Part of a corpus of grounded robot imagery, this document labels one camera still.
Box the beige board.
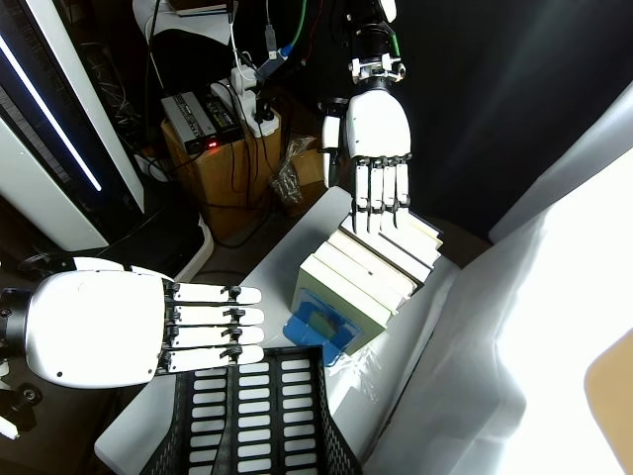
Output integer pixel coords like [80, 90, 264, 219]
[583, 330, 633, 475]

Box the small cardboard box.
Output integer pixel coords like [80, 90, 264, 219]
[289, 142, 342, 189]

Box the white cloth backdrop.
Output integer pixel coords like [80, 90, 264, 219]
[363, 147, 633, 475]

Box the clear plastic tape patch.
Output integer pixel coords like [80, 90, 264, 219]
[323, 343, 385, 405]

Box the green cable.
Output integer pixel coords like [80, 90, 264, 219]
[288, 0, 311, 50]

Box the black cloth backdrop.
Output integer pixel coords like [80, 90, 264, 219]
[296, 0, 633, 238]

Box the white board panel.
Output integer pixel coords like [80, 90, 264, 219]
[488, 81, 633, 244]

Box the black spine book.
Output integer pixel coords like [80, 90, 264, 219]
[319, 246, 407, 313]

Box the black Century book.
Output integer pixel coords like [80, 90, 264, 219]
[395, 210, 445, 246]

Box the black and white chair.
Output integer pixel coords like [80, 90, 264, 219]
[132, 0, 233, 98]

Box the black plastic letter tray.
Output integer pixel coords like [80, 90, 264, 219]
[140, 344, 365, 475]

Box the white charger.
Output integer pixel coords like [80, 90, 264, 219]
[229, 65, 257, 95]

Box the black cover book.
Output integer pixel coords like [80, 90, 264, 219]
[337, 218, 429, 288]

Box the black power supply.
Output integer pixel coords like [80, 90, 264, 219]
[203, 96, 244, 145]

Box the white column with light strip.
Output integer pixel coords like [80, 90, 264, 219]
[0, 0, 145, 251]

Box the white power strip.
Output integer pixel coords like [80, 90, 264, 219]
[210, 81, 279, 139]

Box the clear bag of screws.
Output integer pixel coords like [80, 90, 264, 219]
[268, 137, 318, 205]

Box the silver power supply box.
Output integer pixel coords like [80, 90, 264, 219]
[160, 91, 217, 153]

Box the large cardboard box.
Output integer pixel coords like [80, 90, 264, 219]
[160, 112, 284, 241]

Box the cream spine book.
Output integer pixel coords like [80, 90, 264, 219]
[378, 217, 443, 258]

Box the blue plastic bookend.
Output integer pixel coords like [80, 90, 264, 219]
[282, 300, 365, 368]

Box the grey white book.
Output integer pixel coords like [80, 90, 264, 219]
[328, 236, 416, 301]

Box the black plug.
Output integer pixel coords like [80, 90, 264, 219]
[252, 97, 275, 125]

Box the grey USB adapter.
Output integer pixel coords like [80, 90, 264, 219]
[254, 44, 298, 79]

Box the white Fashionista book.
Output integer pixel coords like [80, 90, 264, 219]
[358, 217, 436, 271]

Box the black base with white rim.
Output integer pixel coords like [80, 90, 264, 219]
[96, 197, 215, 283]

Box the white cable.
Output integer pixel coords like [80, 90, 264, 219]
[228, 0, 246, 70]

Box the pale green book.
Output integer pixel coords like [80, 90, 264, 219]
[291, 259, 400, 356]

